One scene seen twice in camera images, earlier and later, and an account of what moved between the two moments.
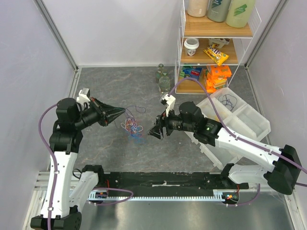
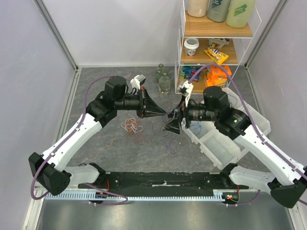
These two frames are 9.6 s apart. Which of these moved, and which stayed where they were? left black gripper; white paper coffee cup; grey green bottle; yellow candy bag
Moved: left black gripper
Stayed: grey green bottle; yellow candy bag; white paper coffee cup
